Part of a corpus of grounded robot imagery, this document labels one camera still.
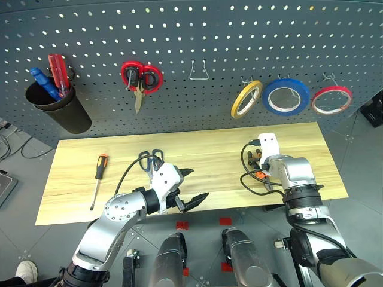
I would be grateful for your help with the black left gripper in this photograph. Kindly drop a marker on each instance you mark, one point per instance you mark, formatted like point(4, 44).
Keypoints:
point(173, 203)

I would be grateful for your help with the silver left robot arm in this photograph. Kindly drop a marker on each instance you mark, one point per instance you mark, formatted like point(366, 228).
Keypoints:
point(119, 209)

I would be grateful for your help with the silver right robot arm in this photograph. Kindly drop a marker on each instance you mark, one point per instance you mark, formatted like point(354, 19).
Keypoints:
point(296, 173)

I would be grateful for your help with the yellow tape roll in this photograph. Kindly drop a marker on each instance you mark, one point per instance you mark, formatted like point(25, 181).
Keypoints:
point(236, 106)

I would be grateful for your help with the silver pegboard hook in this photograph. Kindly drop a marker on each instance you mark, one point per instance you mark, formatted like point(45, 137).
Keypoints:
point(329, 77)
point(246, 80)
point(282, 77)
point(129, 80)

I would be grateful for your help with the blue tape roll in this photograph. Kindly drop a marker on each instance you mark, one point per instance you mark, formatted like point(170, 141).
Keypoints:
point(302, 89)

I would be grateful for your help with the dark grey perforated pegboard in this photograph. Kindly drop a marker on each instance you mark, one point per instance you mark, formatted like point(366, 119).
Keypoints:
point(191, 36)

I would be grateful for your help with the red tape roll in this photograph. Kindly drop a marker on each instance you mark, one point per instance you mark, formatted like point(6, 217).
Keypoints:
point(344, 91)

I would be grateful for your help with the dark grey rounded shape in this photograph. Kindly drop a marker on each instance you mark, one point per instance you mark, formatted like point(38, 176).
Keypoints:
point(248, 263)
point(169, 263)

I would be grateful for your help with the black table leg with caster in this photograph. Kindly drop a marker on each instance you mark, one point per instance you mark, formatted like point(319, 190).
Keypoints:
point(130, 269)

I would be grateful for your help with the black cup holder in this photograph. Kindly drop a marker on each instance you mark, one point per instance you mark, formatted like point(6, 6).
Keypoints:
point(67, 112)

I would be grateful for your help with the white shoe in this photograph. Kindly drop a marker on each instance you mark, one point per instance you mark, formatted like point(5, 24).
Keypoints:
point(27, 270)

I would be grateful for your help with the grey flat device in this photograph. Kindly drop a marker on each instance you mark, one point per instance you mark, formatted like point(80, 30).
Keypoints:
point(6, 186)

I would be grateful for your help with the black box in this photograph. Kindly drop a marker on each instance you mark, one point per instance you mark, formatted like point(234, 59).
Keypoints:
point(374, 112)

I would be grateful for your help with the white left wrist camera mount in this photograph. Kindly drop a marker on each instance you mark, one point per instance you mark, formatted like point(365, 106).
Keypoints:
point(164, 179)

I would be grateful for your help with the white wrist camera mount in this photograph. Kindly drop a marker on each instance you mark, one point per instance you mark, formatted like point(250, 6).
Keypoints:
point(164, 179)
point(267, 146)

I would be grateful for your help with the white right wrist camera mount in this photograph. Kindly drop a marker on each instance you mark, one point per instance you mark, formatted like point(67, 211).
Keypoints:
point(267, 146)

